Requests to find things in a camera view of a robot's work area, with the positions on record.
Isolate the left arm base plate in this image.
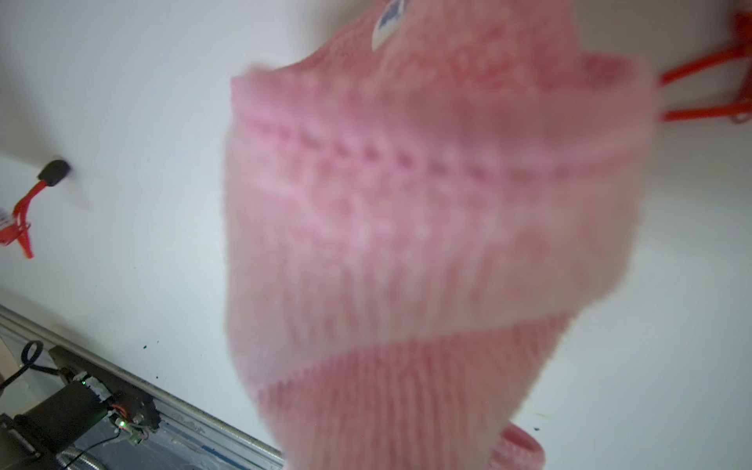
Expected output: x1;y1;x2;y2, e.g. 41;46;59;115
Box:
49;346;162;432

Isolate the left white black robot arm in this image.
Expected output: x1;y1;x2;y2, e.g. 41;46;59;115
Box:
1;382;108;469

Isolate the clear mesh document bag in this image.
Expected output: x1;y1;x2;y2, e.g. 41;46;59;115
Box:
1;159;72;260
659;1;751;125

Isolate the pink microfiber cloth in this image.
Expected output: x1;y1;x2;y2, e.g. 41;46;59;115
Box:
225;1;658;469

